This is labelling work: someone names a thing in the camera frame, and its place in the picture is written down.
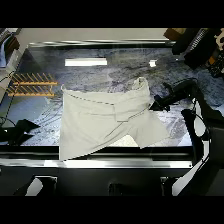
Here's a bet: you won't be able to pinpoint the silver frame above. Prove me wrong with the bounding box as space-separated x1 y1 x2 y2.
0 146 201 197

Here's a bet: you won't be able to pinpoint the white shorts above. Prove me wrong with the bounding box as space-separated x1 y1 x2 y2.
58 76 171 162

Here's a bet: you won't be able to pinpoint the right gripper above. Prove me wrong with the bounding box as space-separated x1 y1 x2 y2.
149 94 172 113

